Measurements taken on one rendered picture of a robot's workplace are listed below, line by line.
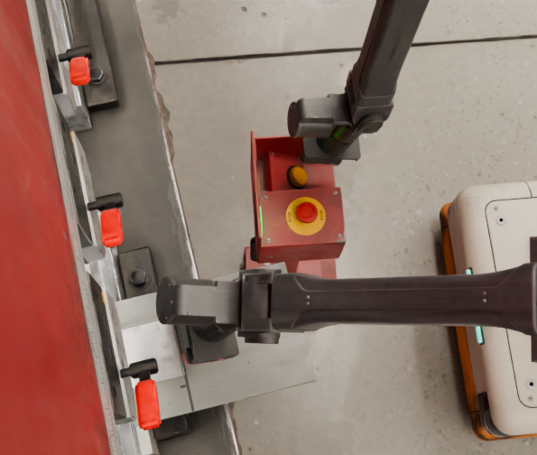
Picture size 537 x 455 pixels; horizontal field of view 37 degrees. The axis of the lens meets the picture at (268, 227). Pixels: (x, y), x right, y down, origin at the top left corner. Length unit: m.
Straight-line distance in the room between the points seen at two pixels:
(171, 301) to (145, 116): 0.54
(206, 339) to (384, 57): 0.44
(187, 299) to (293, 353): 0.28
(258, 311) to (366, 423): 1.30
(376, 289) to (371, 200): 1.50
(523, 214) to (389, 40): 1.09
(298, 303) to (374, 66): 0.39
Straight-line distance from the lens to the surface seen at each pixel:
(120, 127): 1.42
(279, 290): 0.89
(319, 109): 1.26
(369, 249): 2.26
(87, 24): 1.49
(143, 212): 1.36
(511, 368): 1.99
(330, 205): 1.46
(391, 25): 1.05
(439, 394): 2.23
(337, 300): 0.84
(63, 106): 1.06
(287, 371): 1.17
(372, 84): 1.17
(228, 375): 1.17
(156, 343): 1.18
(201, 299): 0.94
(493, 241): 2.04
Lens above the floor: 2.16
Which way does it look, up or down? 73 degrees down
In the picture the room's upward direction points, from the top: 5 degrees clockwise
